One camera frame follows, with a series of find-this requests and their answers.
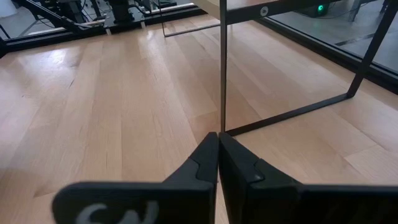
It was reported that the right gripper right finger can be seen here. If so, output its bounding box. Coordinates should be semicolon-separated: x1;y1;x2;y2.
219;133;398;224

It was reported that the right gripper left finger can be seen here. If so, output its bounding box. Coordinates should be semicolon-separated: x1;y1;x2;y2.
52;132;218;224

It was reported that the black box green light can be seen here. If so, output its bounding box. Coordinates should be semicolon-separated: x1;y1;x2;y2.
295;1;331;18

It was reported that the black equipment stand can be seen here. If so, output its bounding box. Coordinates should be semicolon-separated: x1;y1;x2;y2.
12;0;94;32

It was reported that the wooden shelf with black frame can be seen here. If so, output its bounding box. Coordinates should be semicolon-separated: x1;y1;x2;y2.
160;0;398;137

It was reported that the black table border frame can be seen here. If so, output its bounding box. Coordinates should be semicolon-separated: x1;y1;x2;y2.
0;6;398;96

